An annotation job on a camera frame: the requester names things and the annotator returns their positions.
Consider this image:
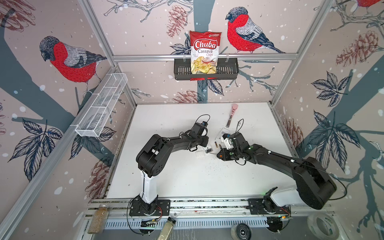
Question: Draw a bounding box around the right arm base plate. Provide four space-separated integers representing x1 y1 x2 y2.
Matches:
248 199 291 216

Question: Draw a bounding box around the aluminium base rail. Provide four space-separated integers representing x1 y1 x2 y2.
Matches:
84 197 316 231

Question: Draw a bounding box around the beige grain filled bottle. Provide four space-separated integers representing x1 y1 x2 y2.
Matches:
157 217 177 240

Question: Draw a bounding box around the red cassava chips bag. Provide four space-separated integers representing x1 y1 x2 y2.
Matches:
190 31 222 74

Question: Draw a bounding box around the orange black screwdriver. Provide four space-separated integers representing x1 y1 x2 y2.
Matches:
210 153 221 158

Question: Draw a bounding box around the white battery cover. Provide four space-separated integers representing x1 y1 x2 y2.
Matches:
196 151 206 158

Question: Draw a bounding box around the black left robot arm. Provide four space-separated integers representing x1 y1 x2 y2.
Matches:
136 121 209 209

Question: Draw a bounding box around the white mesh wire tray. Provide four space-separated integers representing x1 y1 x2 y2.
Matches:
75 73 128 138

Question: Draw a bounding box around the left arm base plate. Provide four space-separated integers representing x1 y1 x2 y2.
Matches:
128 196 171 217

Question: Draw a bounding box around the clear tape roll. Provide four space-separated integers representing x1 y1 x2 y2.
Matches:
307 213 340 240

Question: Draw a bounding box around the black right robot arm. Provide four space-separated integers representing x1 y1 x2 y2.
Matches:
217 133 337 214

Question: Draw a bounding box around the white remote control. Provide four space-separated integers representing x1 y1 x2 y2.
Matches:
216 128 230 140
203 146 213 155

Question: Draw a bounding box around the brown grain filled bottle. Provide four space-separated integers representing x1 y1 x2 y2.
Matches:
88 204 109 234

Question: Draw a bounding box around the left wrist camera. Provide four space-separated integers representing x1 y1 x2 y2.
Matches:
199 121 208 136

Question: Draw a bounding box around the black wire basket shelf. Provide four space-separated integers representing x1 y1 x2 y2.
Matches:
174 58 239 81

